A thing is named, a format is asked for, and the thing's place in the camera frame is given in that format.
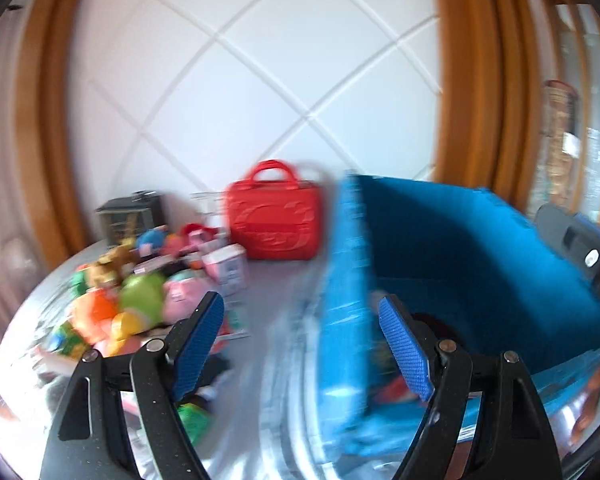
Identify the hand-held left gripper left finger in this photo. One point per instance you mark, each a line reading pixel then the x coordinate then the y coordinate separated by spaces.
pixel 200 340

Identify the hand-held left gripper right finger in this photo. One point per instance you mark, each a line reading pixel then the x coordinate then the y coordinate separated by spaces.
pixel 405 350

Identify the blue plastic box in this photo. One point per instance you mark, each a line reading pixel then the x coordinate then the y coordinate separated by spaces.
pixel 460 260

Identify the grey cloth-covered desktop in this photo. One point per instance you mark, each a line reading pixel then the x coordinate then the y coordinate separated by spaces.
pixel 280 360

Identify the pink pig plush toy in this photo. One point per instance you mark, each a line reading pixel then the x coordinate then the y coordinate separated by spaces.
pixel 185 295

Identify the yellow plastic toy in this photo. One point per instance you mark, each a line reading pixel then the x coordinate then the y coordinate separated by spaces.
pixel 127 332

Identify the pink white carton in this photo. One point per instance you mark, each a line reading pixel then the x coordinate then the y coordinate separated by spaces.
pixel 226 266

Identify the red pink plush toy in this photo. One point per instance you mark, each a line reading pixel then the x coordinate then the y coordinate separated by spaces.
pixel 197 236

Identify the orange hooded plush toy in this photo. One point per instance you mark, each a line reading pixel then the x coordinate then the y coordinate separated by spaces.
pixel 95 315

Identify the blue plush toy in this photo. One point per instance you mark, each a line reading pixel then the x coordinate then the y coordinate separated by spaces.
pixel 152 241

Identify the brown bear plush toy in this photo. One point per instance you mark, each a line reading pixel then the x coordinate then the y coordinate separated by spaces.
pixel 111 262

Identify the green yellow label box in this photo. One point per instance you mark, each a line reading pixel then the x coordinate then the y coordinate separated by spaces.
pixel 69 341

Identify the black gift box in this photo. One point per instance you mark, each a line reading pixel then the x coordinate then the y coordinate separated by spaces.
pixel 127 220

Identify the red toy suitcase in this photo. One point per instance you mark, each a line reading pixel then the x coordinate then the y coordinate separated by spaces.
pixel 275 215

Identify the small metal case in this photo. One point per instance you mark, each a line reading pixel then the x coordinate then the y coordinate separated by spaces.
pixel 142 193

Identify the white wall socket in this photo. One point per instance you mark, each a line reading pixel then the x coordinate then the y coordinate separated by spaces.
pixel 209 204

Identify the wooden headboard frame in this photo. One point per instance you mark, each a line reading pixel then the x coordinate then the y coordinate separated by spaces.
pixel 50 110
pixel 485 85

